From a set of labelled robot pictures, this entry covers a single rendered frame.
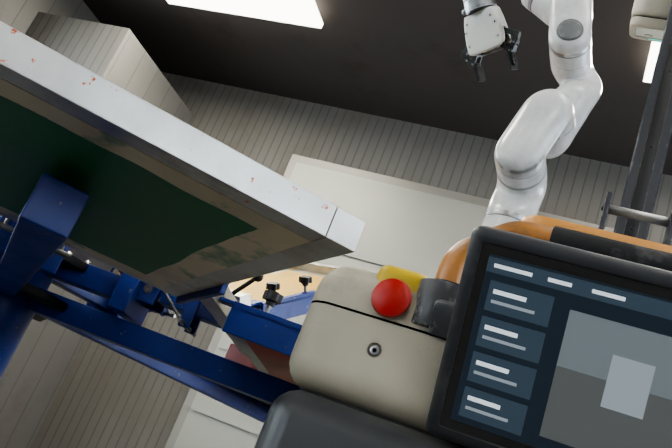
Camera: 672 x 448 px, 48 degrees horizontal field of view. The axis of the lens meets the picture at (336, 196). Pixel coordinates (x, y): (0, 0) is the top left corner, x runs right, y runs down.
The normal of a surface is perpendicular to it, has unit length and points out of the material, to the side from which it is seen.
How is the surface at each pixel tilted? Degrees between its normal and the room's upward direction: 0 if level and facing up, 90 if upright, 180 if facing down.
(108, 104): 90
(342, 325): 90
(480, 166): 90
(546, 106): 87
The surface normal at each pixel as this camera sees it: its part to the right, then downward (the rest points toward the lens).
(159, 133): 0.44, -0.18
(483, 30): -0.69, 0.11
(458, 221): -0.22, -0.44
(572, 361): -0.36, -0.04
